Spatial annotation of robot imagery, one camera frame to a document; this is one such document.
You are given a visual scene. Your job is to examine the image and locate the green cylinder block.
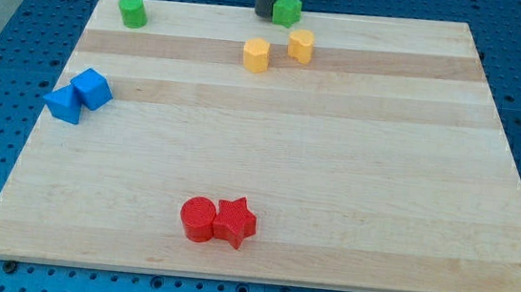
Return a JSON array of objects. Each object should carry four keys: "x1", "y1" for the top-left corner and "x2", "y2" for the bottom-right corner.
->
[{"x1": 118, "y1": 0, "x2": 148, "y2": 29}]

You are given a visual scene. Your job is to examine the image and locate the wooden board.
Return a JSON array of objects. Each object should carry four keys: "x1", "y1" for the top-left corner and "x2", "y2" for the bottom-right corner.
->
[{"x1": 0, "y1": 0, "x2": 521, "y2": 292}]

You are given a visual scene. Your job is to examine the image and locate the red cylinder block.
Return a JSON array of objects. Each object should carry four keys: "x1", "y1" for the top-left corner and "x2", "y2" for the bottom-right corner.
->
[{"x1": 180, "y1": 197, "x2": 217, "y2": 243}]

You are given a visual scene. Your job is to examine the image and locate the red star block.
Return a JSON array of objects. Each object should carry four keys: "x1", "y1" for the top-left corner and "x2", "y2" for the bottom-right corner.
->
[{"x1": 213, "y1": 197, "x2": 257, "y2": 249}]

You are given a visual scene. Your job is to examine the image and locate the blue triangle block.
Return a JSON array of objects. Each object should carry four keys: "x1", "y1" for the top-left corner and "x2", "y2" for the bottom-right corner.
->
[{"x1": 44, "y1": 84, "x2": 82, "y2": 124}]

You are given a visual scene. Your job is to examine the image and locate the green star block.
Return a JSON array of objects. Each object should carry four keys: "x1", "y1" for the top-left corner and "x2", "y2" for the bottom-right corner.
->
[{"x1": 272, "y1": 0, "x2": 302, "y2": 28}]

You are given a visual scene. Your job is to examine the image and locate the yellow hexagon block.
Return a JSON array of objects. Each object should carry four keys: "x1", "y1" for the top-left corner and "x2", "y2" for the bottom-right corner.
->
[{"x1": 242, "y1": 37, "x2": 270, "y2": 73}]

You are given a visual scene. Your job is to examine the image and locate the blue cube block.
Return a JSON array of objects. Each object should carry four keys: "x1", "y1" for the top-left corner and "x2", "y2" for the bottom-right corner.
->
[{"x1": 71, "y1": 68, "x2": 113, "y2": 111}]

